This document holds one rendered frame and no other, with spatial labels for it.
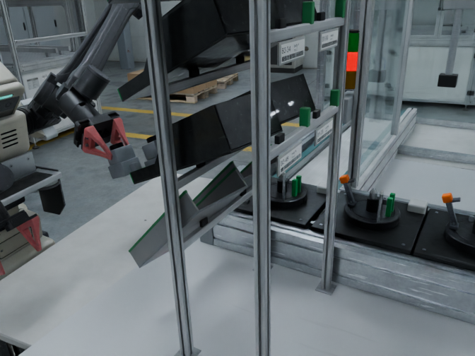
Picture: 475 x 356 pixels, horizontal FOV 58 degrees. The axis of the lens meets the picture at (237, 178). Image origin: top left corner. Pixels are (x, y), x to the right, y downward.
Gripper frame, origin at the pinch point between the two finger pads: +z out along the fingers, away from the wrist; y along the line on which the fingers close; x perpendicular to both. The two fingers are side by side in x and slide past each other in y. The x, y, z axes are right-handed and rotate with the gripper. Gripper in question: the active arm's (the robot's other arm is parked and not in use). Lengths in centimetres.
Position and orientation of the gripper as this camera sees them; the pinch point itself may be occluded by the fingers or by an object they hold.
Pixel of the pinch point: (119, 152)
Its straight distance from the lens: 95.1
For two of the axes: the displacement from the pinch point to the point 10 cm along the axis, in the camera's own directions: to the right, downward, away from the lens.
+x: -3.0, 7.0, 6.5
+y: 6.6, -3.4, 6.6
